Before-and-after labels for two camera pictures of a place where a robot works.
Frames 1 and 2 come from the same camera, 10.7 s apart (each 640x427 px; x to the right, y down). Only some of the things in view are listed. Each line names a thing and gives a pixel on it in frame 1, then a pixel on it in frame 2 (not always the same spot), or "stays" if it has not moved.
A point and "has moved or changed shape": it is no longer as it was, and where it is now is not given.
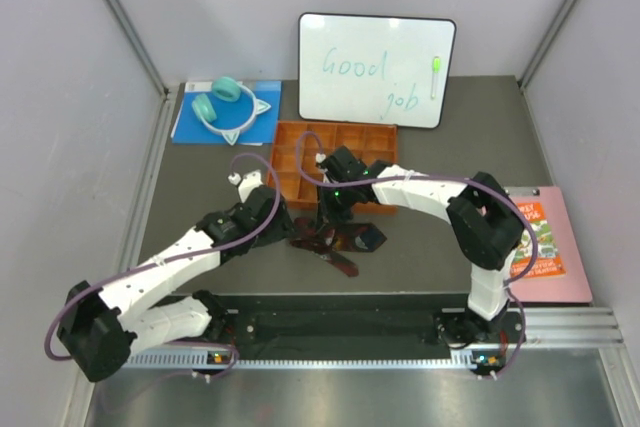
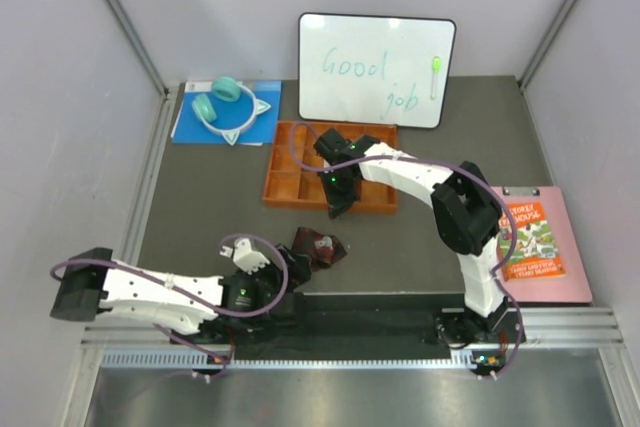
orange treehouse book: x=546 y=261 stays
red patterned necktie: x=329 y=243 has moved or changed shape
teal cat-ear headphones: x=226 y=89 stays
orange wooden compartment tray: x=292 y=170 stays
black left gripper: x=283 y=228 to x=298 y=267
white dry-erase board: x=373 y=69 stays
